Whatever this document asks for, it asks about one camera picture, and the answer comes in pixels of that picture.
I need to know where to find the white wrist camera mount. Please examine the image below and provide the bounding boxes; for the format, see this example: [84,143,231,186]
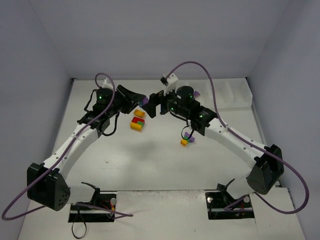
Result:
[160,73,179,96]
[101,77,114,89]

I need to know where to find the yellow striped lego brick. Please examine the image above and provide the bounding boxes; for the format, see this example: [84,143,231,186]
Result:
[133,109,146,119]

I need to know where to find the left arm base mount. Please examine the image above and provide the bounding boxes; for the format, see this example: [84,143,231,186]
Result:
[68,182,117,223]

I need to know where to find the purple flower lego brick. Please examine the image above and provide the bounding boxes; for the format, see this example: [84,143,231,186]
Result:
[138,97,149,107]

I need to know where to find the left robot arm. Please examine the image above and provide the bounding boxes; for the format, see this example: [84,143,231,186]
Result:
[27,85,145,211]

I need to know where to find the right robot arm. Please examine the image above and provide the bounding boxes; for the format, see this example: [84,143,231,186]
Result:
[142,86,284,199]

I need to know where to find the purple green yellow lego stack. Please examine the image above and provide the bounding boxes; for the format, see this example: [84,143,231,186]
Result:
[180,132,195,147]

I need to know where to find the purple sloped lego brick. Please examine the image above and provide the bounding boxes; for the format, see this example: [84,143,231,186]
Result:
[193,91,201,99]

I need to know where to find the red yellow green lego stack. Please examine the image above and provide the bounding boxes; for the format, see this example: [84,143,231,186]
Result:
[129,116,145,132]

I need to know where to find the clear divided sorting tray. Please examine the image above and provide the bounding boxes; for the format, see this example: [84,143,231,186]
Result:
[189,78,253,111]

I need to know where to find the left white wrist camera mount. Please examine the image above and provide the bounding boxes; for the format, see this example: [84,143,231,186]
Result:
[101,77,114,89]

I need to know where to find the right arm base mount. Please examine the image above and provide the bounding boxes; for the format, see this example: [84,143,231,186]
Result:
[205,185,255,220]

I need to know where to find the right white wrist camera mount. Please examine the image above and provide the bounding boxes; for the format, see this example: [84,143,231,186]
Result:
[160,73,179,96]

